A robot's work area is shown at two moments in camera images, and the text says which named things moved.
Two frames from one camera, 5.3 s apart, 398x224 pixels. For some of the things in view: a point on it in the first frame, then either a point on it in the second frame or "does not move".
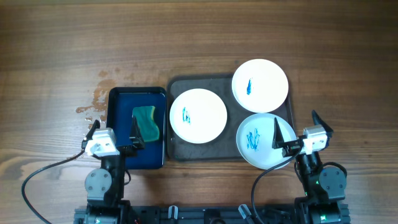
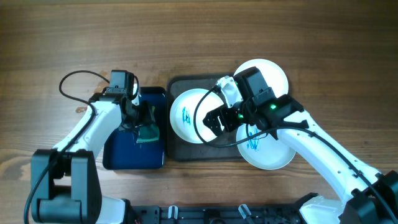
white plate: [198, 116] does not move
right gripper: [318, 122] → [225, 112]
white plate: [254, 139] does not move
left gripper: [135, 137] → [147, 116]
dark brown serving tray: [225, 147] does not move
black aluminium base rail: [212, 214] does not move
